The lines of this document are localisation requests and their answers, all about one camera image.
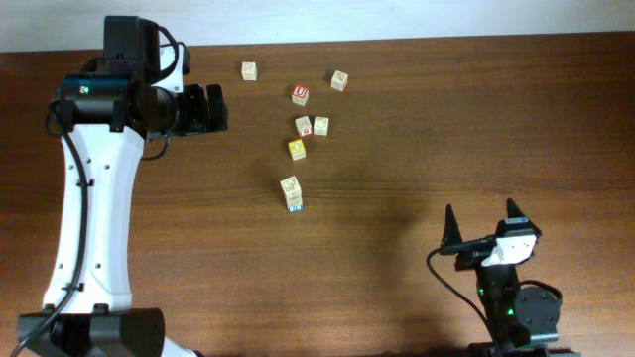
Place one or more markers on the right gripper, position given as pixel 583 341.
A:
pixel 473 252

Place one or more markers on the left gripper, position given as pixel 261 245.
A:
pixel 201 116

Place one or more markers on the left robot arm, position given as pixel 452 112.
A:
pixel 105 115

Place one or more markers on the plain wooden cup block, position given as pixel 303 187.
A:
pixel 321 125

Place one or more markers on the red U wooden block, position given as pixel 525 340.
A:
pixel 300 95

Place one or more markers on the wooden block blue side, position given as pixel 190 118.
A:
pixel 294 198

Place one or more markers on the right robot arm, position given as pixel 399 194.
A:
pixel 521 317

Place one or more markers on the wooden block green side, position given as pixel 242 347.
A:
pixel 290 186

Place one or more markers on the wooden block ice cream picture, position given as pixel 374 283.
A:
pixel 295 206

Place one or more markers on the plain wooden block far right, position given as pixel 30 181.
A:
pixel 339 80

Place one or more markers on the plain wooden block far left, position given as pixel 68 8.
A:
pixel 249 71

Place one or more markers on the yellow wooden block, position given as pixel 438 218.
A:
pixel 297 149

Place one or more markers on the wooden block red side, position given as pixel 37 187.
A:
pixel 304 126

